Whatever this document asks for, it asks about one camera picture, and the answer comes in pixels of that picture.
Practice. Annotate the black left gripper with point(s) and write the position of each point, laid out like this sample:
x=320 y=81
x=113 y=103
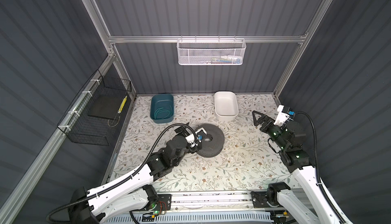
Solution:
x=192 y=149

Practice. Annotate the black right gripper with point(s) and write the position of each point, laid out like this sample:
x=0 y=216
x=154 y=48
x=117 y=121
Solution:
x=269 y=122

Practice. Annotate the grey perforated cable spool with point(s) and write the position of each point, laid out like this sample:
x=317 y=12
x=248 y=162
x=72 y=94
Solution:
x=212 y=142

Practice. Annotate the white plastic tub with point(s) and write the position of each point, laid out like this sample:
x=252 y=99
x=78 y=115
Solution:
x=226 y=106

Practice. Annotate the teal plastic tub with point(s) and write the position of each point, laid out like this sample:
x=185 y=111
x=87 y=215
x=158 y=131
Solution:
x=162 y=108

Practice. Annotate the items in white basket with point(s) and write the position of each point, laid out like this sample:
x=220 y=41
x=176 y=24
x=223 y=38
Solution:
x=228 y=59

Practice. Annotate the black flat pad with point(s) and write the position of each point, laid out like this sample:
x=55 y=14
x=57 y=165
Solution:
x=105 y=107

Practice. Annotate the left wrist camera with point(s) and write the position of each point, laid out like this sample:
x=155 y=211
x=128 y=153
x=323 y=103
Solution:
x=194 y=140

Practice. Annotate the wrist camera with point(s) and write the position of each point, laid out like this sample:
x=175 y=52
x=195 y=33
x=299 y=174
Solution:
x=194 y=140
x=284 y=115

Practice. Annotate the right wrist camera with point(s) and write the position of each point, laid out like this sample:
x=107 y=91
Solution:
x=284 y=115

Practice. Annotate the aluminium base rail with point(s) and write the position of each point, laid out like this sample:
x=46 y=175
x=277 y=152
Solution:
x=211 y=207

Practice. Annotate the white wire wall basket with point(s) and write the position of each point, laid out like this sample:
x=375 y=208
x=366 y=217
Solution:
x=191 y=51

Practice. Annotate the black wire wall basket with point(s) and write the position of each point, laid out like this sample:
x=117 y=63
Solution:
x=83 y=129

